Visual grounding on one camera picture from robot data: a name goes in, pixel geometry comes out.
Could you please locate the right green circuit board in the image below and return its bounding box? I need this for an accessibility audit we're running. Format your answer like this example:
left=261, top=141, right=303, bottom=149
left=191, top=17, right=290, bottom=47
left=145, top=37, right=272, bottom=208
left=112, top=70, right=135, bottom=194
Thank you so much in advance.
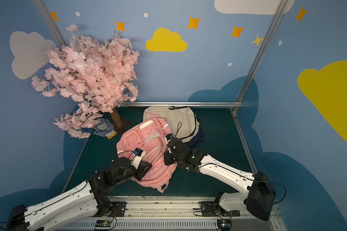
left=217, top=219, right=231, bottom=231

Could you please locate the pink artificial blossom tree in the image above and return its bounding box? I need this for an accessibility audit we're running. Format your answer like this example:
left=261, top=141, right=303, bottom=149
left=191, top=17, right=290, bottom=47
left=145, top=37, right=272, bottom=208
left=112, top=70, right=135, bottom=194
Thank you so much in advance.
left=32, top=24, right=139, bottom=139

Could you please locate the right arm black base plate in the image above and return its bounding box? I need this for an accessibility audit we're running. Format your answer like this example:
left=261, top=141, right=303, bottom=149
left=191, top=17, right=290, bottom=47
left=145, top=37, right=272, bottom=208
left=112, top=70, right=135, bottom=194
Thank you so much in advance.
left=199, top=201, right=241, bottom=217

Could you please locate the aluminium right side rail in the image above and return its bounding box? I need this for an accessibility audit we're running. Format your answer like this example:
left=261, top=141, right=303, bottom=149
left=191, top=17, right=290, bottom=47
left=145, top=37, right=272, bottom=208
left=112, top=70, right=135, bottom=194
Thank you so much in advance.
left=230, top=107, right=258, bottom=174

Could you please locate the pink backpack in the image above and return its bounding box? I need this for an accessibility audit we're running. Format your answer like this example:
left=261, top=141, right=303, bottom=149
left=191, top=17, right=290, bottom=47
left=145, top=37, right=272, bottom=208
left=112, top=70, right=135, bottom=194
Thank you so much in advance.
left=116, top=117, right=177, bottom=193

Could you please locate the beige and navy backpack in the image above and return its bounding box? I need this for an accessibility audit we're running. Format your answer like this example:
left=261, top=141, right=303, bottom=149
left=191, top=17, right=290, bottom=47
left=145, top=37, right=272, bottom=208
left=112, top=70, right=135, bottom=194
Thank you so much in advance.
left=143, top=106, right=204, bottom=147

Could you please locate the aluminium corner post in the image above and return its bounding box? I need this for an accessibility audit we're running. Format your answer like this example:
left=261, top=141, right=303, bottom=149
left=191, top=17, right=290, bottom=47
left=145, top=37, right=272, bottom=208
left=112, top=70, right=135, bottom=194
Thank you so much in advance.
left=33, top=0, right=67, bottom=47
left=236, top=0, right=288, bottom=103

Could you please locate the green circuit board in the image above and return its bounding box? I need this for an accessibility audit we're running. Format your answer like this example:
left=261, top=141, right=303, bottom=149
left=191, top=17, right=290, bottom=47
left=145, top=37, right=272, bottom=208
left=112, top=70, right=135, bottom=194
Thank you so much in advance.
left=217, top=219, right=231, bottom=231
left=94, top=220, right=115, bottom=231

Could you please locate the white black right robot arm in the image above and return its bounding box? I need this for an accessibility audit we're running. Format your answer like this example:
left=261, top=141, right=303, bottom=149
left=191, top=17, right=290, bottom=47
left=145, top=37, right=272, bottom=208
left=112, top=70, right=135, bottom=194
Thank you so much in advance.
left=164, top=134, right=277, bottom=221

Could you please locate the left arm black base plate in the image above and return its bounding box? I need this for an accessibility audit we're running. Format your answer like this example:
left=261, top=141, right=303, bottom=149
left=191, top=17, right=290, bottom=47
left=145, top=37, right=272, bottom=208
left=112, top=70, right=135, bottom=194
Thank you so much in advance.
left=103, top=201, right=127, bottom=218

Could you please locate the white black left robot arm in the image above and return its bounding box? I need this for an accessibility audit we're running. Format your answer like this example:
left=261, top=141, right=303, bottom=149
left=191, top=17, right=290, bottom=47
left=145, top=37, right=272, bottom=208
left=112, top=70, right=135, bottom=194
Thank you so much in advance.
left=7, top=157, right=152, bottom=231

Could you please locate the left green circuit board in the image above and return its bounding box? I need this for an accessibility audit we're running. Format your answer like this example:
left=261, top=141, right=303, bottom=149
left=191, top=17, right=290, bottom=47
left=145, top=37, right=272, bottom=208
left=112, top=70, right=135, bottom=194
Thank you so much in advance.
left=94, top=220, right=115, bottom=231

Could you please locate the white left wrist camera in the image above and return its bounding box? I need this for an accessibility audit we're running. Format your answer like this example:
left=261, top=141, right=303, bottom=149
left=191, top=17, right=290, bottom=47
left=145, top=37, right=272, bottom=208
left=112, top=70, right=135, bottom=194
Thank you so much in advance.
left=131, top=148, right=146, bottom=169

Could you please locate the aluminium back rail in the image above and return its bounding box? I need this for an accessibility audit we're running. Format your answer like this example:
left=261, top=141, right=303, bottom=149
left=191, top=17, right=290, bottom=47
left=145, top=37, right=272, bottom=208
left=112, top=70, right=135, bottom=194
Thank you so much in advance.
left=121, top=101, right=243, bottom=108

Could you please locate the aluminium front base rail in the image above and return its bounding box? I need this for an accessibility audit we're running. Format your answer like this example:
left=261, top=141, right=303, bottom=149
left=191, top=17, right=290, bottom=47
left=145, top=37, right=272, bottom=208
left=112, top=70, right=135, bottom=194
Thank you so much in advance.
left=54, top=196, right=287, bottom=231

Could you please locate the aluminium right corner post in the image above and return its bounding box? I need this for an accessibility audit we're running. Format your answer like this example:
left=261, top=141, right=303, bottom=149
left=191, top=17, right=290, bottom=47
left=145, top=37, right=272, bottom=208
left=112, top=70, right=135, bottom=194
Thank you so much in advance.
left=236, top=0, right=288, bottom=103

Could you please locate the aluminium left corner post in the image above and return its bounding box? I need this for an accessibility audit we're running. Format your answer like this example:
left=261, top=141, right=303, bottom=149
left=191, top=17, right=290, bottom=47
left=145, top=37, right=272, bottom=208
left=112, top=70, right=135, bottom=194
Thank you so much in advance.
left=33, top=0, right=67, bottom=47

